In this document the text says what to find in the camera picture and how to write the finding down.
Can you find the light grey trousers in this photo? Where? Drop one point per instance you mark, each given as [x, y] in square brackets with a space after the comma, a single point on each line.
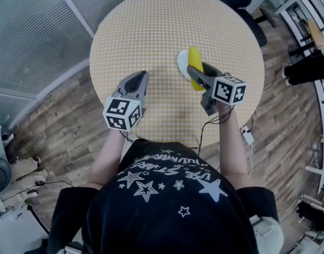
[267, 234]

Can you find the beige cloth bag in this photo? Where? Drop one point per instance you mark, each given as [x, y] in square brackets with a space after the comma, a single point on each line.
[27, 171]

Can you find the person's right forearm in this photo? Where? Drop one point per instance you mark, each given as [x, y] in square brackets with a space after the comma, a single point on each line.
[234, 147]

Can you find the white box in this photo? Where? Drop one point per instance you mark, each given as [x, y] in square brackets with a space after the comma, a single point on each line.
[13, 231]

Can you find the wooden desk top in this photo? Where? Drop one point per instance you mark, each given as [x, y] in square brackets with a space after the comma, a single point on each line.
[316, 33]

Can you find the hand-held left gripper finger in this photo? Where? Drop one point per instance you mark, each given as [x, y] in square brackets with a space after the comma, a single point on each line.
[144, 85]
[124, 81]

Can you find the person's left forearm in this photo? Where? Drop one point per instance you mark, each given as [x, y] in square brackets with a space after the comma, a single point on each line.
[106, 157]

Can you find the round black device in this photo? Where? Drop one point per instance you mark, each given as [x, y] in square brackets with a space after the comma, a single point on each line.
[0, 174]

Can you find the white power adapter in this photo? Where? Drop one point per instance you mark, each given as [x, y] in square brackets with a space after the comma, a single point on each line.
[247, 134]

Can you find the black office chair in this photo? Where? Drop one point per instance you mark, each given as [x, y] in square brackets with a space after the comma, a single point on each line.
[246, 17]

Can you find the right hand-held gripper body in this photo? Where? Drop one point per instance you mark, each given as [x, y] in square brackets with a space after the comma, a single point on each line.
[227, 90]

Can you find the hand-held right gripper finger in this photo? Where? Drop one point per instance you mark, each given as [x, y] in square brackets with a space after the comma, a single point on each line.
[209, 70]
[195, 74]

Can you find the yellow corn cob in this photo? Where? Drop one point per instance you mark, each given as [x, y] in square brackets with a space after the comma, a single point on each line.
[194, 58]

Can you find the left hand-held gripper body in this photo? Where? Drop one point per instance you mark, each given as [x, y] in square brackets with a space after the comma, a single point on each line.
[119, 112]

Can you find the black star-print t-shirt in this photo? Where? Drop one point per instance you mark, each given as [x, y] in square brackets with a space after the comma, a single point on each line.
[161, 216]

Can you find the yellow checkered tablecloth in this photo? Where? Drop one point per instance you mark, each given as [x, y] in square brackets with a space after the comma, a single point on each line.
[161, 30]

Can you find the white plate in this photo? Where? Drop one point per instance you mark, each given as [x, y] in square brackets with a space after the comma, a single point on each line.
[182, 61]

